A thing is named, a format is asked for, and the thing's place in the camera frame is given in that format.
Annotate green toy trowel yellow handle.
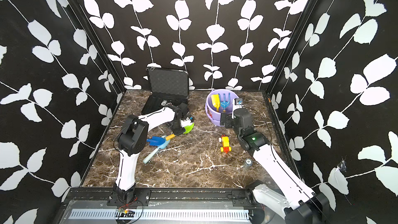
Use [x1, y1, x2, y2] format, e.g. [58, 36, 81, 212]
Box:
[165, 122, 194, 141]

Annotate blue toy rake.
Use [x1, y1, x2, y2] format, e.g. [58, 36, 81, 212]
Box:
[218, 93, 231, 113]

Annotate purple plastic bucket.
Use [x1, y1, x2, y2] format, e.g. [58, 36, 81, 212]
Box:
[205, 89, 238, 127]

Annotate yellow toy shovel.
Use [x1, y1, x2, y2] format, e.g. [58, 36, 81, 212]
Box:
[211, 94, 221, 112]

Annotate light blue toy shovel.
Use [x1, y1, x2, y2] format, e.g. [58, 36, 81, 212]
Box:
[143, 140, 170, 164]

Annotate blue trowel wooden handle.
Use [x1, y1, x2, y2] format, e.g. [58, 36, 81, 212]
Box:
[147, 136, 166, 147]

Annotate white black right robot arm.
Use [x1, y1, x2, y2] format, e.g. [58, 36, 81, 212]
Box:
[220, 108, 330, 224]

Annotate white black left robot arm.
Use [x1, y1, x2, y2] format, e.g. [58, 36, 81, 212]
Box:
[112, 103, 194, 205]

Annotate yellow red toy truck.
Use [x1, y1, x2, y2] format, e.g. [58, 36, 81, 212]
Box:
[219, 135, 232, 153]

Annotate black open tool case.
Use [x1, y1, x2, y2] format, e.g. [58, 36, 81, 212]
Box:
[141, 67, 189, 115]

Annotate small clear tape roll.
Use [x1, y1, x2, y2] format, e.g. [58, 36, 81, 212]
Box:
[244, 158, 253, 168]

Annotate white vented strip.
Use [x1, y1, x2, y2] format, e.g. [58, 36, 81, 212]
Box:
[68, 208, 250, 222]

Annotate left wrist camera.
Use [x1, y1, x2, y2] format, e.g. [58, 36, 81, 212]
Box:
[181, 117, 193, 127]

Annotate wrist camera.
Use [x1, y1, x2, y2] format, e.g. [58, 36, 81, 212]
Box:
[181, 117, 193, 127]
[232, 97, 243, 118]

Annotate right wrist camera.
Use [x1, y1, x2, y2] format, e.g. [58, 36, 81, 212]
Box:
[232, 97, 243, 118]

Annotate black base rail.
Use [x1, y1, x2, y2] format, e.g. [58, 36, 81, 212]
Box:
[65, 187, 265, 209]

